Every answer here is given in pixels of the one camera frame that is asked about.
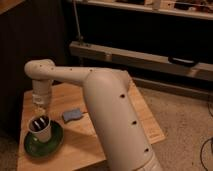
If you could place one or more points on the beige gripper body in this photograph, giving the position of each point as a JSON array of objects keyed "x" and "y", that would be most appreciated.
[{"x": 40, "y": 109}]

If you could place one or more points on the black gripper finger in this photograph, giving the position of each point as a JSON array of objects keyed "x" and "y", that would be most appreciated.
[
  {"x": 43, "y": 121},
  {"x": 36, "y": 125}
]

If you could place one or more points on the white ceramic cup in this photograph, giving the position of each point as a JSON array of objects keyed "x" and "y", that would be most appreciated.
[{"x": 43, "y": 134}]

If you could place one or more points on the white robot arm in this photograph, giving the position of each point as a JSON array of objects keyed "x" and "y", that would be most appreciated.
[{"x": 105, "y": 93}]

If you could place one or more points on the green ceramic bowl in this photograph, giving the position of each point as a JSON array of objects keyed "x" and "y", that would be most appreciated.
[{"x": 36, "y": 149}]

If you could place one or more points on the blue sponge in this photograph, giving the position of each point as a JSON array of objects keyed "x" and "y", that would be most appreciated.
[{"x": 73, "y": 114}]

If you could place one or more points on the wooden side table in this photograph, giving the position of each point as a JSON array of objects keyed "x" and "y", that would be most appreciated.
[{"x": 80, "y": 145}]

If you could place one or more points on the metal pole stand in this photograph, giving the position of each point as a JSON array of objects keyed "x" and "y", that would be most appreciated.
[{"x": 79, "y": 36}]

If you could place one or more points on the low wooden shelf unit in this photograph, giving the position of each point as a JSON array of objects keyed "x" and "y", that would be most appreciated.
[{"x": 144, "y": 33}]

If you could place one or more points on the black handle on shelf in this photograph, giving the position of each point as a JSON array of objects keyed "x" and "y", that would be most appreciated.
[{"x": 186, "y": 63}]

